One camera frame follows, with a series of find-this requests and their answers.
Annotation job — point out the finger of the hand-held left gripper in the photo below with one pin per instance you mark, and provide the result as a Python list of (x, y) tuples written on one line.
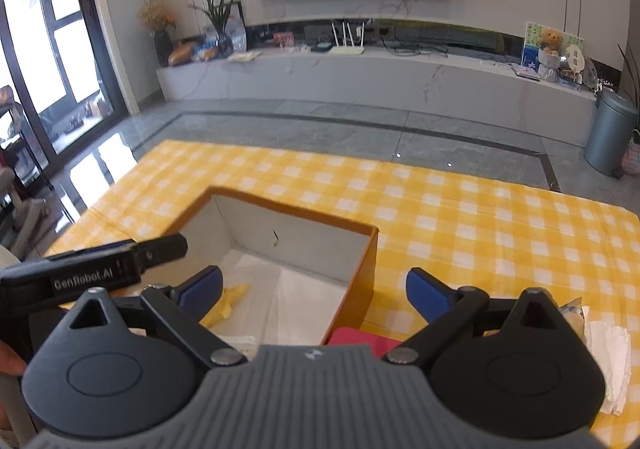
[(80, 274)]

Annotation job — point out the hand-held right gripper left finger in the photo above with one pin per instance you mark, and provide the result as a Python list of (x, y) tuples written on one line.
[(202, 291)]

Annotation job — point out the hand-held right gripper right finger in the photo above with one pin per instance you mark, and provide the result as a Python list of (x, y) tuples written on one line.
[(425, 294)]

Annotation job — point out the yellow soft item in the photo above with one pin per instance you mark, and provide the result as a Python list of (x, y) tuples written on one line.
[(230, 301)]

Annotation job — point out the orange cardboard box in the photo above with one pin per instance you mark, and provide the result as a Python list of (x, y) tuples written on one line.
[(300, 249)]

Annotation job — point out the person's left hand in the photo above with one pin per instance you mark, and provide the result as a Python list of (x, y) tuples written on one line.
[(10, 360)]

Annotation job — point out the white chair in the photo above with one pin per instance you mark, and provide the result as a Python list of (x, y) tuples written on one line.
[(22, 224)]

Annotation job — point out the red box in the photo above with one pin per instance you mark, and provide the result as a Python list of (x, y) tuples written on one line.
[(362, 341)]

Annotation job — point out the yellow checkered tablecloth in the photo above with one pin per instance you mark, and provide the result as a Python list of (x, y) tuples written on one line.
[(475, 229)]

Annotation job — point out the silver foil packet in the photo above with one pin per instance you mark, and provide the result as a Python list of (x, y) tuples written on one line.
[(570, 316)]

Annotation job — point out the white tissue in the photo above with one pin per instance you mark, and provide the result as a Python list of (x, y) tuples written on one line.
[(607, 369)]

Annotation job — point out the white marble television console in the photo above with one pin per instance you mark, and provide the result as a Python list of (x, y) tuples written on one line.
[(380, 79)]

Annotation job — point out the sliding glass door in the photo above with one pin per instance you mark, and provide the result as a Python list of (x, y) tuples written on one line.
[(45, 54)]

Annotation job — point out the orange snack bag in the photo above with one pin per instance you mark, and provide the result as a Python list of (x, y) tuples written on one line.
[(184, 54)]

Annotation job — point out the flat book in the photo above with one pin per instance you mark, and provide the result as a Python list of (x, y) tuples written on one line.
[(526, 73)]

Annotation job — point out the grey pedal trash can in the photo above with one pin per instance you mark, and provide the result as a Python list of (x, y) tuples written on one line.
[(611, 134)]

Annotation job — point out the woven basket bag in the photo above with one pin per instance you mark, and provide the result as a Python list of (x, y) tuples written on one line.
[(631, 154)]

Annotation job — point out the yellow dried flowers black vase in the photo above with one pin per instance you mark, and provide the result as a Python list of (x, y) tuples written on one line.
[(161, 36)]

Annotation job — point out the clear plastic water bottle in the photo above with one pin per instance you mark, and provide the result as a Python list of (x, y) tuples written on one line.
[(238, 36)]

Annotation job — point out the blue picture card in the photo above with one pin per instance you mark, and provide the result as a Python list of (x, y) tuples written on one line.
[(530, 58)]

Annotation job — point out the grey wrapped bouquet holder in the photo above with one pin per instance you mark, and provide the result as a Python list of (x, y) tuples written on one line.
[(550, 65)]

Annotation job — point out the white router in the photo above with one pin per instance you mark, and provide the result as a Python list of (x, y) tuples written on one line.
[(346, 43)]

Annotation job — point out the green plant in glass vase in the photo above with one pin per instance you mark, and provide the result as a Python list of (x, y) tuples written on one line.
[(221, 16)]

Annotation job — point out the decorative plate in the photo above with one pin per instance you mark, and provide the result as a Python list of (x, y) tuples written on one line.
[(592, 74)]

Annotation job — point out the white round hand fan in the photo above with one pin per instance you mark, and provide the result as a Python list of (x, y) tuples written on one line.
[(576, 60)]

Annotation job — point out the teddy bear gift display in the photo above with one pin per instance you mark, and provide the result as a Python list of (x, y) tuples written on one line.
[(537, 36)]

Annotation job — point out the teddy bear plush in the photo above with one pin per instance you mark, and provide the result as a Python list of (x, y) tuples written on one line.
[(551, 40)]

